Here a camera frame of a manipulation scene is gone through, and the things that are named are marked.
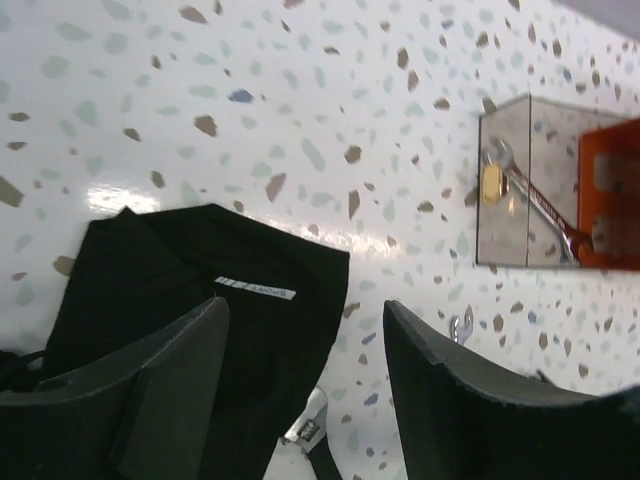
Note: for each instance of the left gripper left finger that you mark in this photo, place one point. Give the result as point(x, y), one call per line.
point(142, 412)

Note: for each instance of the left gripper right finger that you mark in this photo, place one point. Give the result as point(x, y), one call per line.
point(461, 416)

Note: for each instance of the black-handled adjustable wrench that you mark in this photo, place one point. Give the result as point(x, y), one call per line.
point(308, 433)

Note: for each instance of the large silver combination wrench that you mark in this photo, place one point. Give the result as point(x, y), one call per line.
point(575, 244)

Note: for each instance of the small silver open-end wrench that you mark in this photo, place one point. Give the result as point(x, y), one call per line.
point(461, 327)

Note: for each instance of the clear acrylic drawer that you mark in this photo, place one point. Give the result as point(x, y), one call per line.
point(558, 187)

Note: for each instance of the orange storage box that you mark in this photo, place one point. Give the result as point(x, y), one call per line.
point(608, 197)

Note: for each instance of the black drawstring fabric bag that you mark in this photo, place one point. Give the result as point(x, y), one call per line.
point(137, 273)

